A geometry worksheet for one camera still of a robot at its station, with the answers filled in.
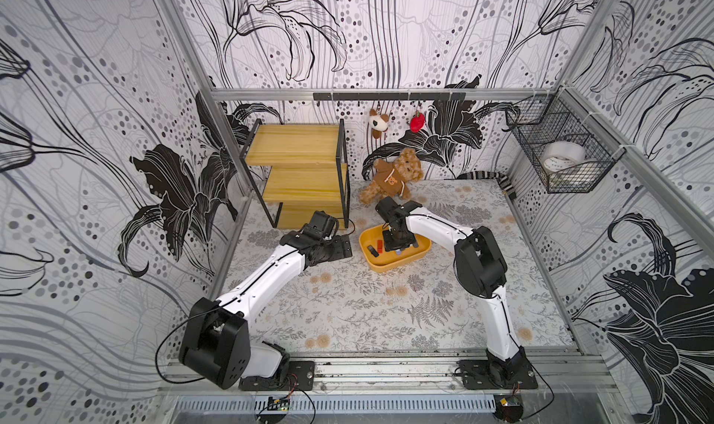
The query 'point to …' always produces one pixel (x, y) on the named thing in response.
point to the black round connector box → (509, 407)
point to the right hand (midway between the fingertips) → (397, 241)
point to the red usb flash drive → (379, 246)
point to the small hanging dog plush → (378, 123)
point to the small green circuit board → (278, 404)
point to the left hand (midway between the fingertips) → (339, 254)
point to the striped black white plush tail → (500, 178)
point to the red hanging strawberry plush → (416, 122)
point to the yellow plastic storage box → (378, 259)
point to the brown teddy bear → (393, 179)
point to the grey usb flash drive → (416, 245)
